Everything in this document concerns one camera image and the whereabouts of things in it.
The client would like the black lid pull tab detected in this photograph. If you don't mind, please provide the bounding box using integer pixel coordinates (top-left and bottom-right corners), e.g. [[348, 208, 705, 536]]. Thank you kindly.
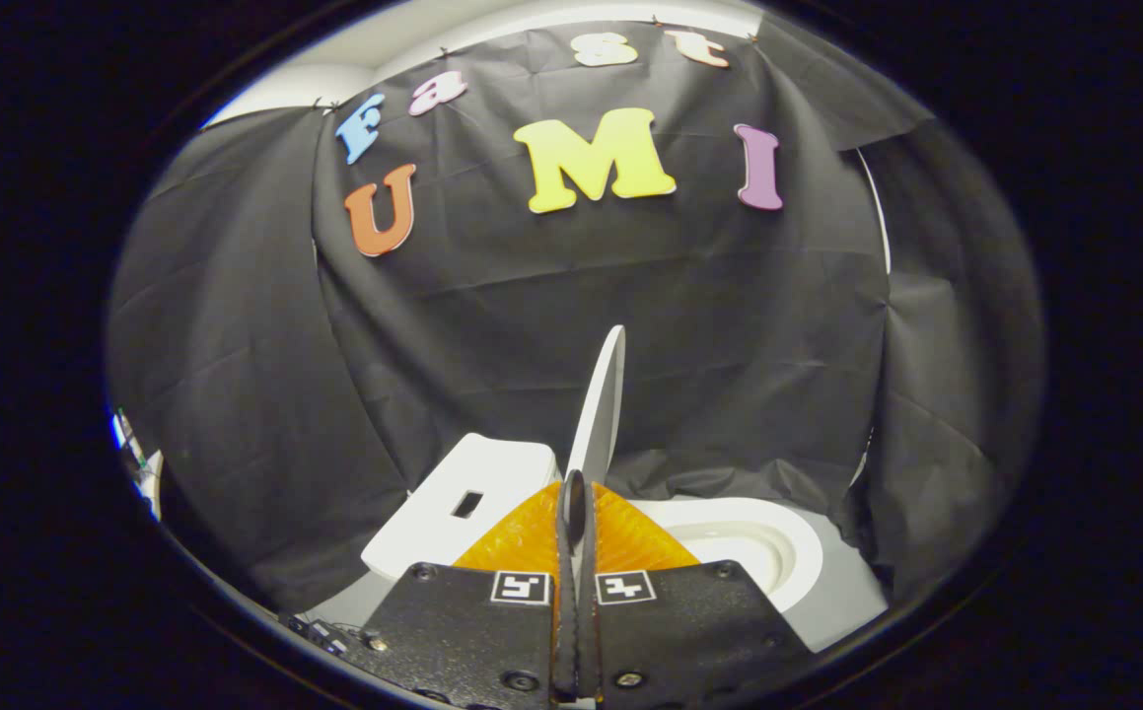
[[563, 470, 589, 553]]

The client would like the white toilet body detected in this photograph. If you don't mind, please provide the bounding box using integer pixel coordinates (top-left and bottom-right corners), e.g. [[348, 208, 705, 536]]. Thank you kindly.
[[362, 432, 824, 617]]

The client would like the white toilet lid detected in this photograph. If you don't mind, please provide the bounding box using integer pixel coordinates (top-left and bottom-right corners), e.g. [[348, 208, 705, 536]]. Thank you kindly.
[[565, 325, 627, 486]]

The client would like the black backdrop cloth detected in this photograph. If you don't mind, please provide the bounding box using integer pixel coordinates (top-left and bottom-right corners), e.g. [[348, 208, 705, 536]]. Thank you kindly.
[[106, 20, 1045, 614]]

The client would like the black power strip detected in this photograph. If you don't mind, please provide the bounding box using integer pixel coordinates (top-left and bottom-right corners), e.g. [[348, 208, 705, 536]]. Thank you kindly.
[[280, 611, 357, 658]]

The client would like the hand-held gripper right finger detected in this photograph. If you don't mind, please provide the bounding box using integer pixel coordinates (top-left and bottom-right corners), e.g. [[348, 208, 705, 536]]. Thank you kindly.
[[579, 482, 817, 705]]

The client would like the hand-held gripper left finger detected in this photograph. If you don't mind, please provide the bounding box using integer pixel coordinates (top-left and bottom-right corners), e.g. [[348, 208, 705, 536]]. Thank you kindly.
[[354, 482, 578, 707]]

